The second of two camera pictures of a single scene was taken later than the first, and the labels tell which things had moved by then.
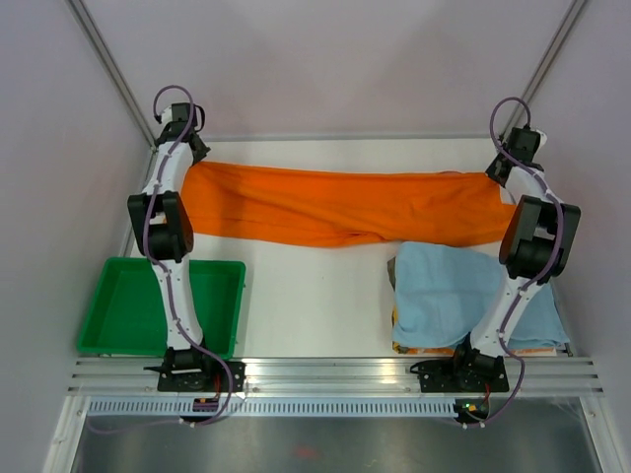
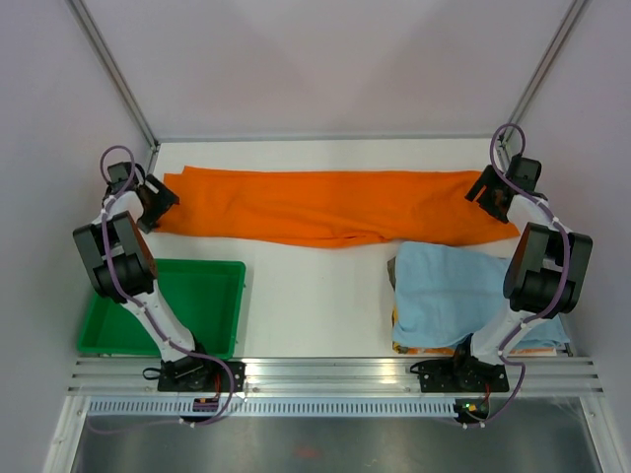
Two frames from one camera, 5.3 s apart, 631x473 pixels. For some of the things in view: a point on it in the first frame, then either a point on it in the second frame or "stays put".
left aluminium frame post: [113, 70] stays put
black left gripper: [201, 154] → [165, 201]
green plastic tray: [125, 314] stays put
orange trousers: [343, 207] stays put
